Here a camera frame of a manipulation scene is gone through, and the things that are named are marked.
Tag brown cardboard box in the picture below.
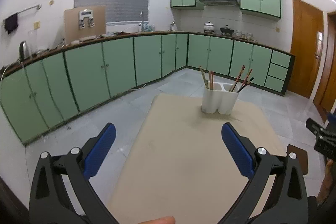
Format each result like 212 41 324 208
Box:
64 6 106 43

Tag range hood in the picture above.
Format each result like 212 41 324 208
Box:
199 0 239 7

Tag black red chopstick in holder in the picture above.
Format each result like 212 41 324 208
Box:
230 65 245 92

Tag beige table cloth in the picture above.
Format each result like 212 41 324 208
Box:
108 93 285 223

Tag white utensil holder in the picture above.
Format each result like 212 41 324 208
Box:
201 82 239 115

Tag green lower kitchen cabinets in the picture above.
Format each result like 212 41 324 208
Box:
1 32 295 145

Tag brown wooden stool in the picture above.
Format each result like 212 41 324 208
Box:
286 144 309 175

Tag dark hanging towel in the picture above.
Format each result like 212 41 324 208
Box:
5 13 19 35

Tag black wok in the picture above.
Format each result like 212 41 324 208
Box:
220 25 235 36

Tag white cooking pot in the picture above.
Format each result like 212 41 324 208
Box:
203 22 215 34

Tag orange wooden door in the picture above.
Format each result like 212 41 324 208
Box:
288 0 323 98
313 12 335 122

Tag person's hand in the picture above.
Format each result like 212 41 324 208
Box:
136 158 336 224

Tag chrome sink faucet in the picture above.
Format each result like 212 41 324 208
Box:
138 10 144 33

